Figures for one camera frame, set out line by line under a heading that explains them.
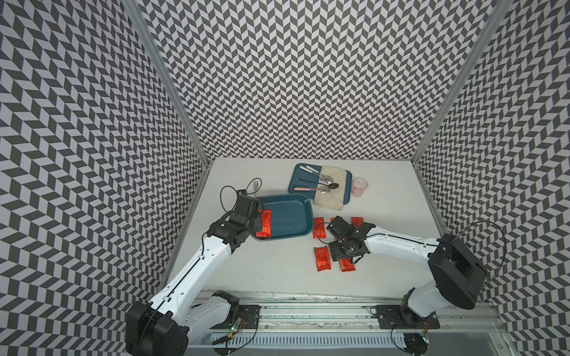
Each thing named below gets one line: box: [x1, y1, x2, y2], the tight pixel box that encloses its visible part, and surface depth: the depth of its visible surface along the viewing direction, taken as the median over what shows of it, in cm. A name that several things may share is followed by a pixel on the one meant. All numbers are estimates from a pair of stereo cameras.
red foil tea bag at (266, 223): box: [256, 209, 273, 238], surface depth 84 cm
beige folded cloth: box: [313, 165, 348, 211], surface depth 107 cm
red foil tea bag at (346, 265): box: [339, 258, 357, 273], surface depth 85 cm
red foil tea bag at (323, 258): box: [313, 245, 332, 272], surface depth 86 cm
